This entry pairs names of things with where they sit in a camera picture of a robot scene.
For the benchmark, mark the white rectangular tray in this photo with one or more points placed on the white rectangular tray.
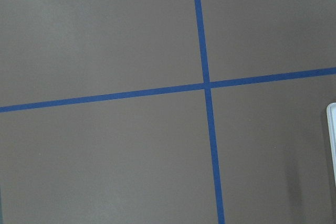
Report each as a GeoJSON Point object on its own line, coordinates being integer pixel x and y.
{"type": "Point", "coordinates": [330, 110]}

